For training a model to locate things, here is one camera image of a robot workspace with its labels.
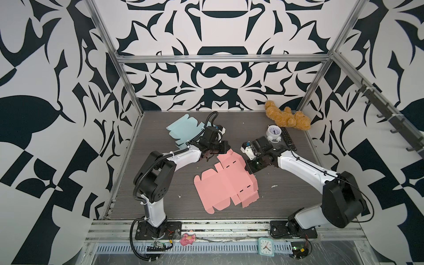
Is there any white alarm clock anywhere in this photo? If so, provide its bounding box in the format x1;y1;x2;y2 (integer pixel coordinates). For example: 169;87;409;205
266;125;282;143

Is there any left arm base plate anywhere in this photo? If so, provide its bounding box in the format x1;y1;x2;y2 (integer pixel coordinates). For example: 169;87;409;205
135;220;182;240

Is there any black remote control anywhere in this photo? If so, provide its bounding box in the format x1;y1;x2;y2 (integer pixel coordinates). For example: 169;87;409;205
280;127;297;151

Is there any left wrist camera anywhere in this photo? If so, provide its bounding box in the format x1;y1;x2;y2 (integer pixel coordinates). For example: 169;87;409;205
215;125;226;135

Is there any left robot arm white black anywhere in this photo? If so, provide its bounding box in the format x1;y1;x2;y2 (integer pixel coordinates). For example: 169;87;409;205
132;125;230;238

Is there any teal square clock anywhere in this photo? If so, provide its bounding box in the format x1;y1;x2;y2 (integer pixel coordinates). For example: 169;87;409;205
258;237;274;257

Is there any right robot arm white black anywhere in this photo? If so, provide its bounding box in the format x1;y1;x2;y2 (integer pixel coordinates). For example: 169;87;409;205
241;137;373;236

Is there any pink small toy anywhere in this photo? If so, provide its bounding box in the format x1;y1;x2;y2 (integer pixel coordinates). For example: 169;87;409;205
180;233;197;246

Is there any small circuit board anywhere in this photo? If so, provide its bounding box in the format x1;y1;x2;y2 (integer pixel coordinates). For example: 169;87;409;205
146;241;173;252
290;240;312;260

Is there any small circuit board left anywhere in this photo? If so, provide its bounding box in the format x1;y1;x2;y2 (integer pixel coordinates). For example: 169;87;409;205
146;241;173;252

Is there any brown teddy bear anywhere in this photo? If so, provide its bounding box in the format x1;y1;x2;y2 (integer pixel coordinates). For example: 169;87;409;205
265;100;311;131

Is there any pink paper box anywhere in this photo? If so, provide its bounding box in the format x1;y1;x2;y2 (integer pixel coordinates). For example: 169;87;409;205
194;150;259;214

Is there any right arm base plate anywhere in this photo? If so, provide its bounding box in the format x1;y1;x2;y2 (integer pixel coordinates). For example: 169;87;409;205
269;220;318;239

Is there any light blue flat paper box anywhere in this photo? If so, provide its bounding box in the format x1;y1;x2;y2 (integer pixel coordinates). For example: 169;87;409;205
166;114;204;149

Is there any small circuit board right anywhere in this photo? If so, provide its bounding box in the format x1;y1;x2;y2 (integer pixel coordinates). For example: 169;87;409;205
290;240;312;260

